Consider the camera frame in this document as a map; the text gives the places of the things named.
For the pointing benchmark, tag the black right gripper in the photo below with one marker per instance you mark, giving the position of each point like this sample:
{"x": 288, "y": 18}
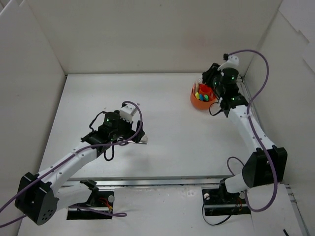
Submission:
{"x": 208, "y": 74}

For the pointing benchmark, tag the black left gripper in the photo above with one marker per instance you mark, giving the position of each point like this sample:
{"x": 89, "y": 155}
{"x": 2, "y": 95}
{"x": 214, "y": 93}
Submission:
{"x": 138, "y": 130}

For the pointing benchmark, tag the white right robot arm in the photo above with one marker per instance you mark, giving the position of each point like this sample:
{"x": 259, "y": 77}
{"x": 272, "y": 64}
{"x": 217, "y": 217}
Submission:
{"x": 266, "y": 164}

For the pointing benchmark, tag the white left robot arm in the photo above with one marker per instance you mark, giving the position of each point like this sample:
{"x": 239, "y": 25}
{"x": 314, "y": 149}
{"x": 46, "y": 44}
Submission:
{"x": 41, "y": 195}

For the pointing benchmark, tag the orange round divided container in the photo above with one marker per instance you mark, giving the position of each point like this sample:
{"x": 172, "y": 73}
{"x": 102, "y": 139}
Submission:
{"x": 205, "y": 91}

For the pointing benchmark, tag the white staples box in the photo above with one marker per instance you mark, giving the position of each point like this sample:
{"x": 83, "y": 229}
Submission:
{"x": 144, "y": 140}

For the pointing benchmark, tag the black handled scissors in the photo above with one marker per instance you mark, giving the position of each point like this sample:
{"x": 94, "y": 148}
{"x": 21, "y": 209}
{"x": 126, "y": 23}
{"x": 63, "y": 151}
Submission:
{"x": 122, "y": 142}

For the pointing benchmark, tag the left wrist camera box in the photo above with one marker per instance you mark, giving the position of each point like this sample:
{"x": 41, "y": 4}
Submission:
{"x": 127, "y": 111}

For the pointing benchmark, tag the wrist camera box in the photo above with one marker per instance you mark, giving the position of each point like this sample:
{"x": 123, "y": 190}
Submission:
{"x": 231, "y": 61}
{"x": 127, "y": 111}

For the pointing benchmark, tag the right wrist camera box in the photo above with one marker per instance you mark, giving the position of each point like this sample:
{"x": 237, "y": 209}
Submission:
{"x": 231, "y": 61}

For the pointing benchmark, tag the aluminium rail frame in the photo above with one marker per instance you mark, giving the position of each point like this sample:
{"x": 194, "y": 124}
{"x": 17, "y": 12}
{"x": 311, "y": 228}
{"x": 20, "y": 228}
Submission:
{"x": 161, "y": 181}

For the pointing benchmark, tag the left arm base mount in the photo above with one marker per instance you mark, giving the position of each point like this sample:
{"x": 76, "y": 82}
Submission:
{"x": 100, "y": 200}

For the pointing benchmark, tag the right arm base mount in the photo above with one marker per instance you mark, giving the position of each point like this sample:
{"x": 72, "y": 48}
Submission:
{"x": 218, "y": 202}

